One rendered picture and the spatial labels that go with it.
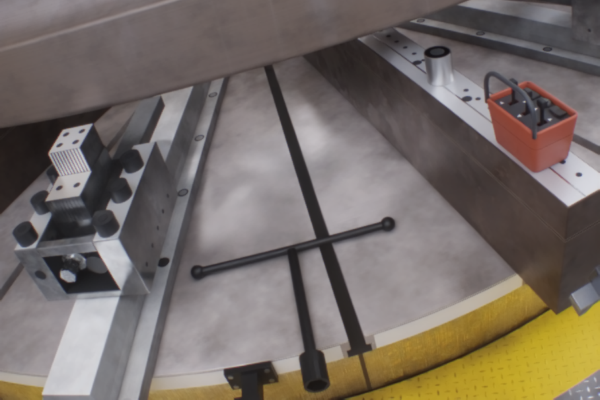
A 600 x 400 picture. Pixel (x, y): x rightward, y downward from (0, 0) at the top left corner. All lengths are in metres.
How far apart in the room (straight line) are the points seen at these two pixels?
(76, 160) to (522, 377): 1.43
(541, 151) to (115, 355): 1.18
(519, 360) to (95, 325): 1.24
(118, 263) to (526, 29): 1.93
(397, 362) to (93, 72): 1.20
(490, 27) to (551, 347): 1.51
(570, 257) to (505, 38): 1.49
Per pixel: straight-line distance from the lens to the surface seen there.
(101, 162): 1.76
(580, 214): 1.35
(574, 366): 1.87
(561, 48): 2.63
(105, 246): 1.58
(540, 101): 1.32
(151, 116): 2.21
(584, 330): 1.95
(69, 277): 1.73
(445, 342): 1.78
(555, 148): 1.38
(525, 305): 1.88
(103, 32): 1.67
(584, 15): 2.42
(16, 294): 2.23
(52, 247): 1.65
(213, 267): 1.84
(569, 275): 1.49
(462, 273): 1.68
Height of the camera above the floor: 1.56
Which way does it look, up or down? 34 degrees down
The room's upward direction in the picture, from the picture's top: 14 degrees counter-clockwise
